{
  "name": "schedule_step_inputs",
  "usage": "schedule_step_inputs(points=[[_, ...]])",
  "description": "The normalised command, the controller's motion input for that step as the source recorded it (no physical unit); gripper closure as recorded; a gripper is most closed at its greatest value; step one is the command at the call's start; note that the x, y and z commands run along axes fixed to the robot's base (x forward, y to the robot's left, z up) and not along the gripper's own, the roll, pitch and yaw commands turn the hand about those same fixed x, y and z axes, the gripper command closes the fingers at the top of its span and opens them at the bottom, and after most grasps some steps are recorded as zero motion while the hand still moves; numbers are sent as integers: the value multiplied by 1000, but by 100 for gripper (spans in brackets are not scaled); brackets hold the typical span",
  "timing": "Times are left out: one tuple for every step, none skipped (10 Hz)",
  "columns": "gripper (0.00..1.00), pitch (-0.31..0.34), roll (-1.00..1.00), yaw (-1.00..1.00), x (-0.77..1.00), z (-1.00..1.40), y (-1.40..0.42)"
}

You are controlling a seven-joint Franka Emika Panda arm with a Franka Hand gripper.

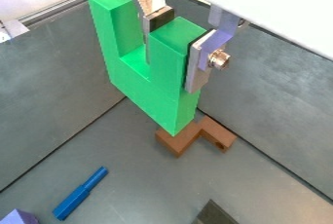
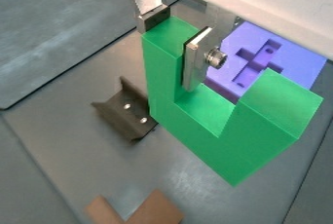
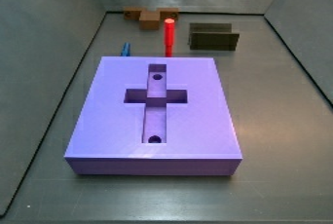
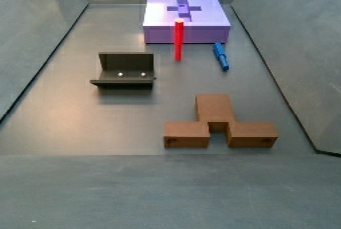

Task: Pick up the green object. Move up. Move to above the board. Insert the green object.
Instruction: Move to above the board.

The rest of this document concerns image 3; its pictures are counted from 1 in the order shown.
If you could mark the brown stepped block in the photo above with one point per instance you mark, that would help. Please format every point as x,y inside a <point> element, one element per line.
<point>149,18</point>

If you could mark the dark grey block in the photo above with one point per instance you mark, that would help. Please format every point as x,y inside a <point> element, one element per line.
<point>213,37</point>

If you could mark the purple board with cross slot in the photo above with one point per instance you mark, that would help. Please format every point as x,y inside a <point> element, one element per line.
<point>154,120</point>

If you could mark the red peg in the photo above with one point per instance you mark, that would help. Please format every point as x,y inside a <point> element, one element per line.
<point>169,36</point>

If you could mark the blue peg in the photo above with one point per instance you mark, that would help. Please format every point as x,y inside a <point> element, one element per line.
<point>124,51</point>

